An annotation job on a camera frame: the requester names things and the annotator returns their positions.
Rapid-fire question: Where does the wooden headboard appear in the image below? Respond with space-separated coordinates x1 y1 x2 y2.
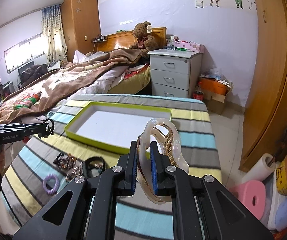
95 27 167 52

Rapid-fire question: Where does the cola bottle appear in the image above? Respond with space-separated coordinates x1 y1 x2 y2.
193 86 204 101

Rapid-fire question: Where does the clear gold hair claw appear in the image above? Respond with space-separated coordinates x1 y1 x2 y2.
137 118 190 204

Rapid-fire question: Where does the pink tissue box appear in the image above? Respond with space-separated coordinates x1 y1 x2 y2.
174 40 205 53

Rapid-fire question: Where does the large wooden wardrobe right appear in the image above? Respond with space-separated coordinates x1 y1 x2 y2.
239 0 287 172

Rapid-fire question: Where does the floral curtain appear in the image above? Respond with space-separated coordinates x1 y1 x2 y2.
42 4 68 66

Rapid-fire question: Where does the green shallow box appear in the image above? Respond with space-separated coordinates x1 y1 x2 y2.
64 102 172 154

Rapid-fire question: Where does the orange basket with clutter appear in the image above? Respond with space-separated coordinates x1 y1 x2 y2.
198 69 233 96

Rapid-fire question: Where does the yellow tin box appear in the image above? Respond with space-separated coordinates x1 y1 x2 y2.
276 156 287 196

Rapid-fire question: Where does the power strip on headboard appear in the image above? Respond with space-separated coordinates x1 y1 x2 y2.
92 35 108 43

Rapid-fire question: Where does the white paper roll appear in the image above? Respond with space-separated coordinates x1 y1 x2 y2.
241 153 276 183

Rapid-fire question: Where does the cardboard box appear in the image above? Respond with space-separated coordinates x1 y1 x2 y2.
203 86 233 115

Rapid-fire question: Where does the brown teddy bear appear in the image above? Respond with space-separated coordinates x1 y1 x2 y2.
129 21 159 58

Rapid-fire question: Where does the dark beaded bracelet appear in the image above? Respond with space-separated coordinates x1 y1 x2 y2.
52 152 78 172

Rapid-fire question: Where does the pink foam stool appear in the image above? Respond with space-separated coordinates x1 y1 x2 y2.
229 180 266 220

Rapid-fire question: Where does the tall wooden wardrobe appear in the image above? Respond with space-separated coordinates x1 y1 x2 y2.
61 0 101 62

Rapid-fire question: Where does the rhinestone hair clip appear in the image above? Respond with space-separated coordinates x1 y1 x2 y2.
65 161 83 182

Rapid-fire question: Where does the brown plush blanket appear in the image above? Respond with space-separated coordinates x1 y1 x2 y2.
0 48 141 124

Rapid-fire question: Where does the purple spiral hair tie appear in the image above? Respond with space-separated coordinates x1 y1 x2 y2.
42 173 60 196

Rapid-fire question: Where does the white bedside drawer cabinet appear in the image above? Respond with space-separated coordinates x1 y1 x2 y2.
148 49 203 98

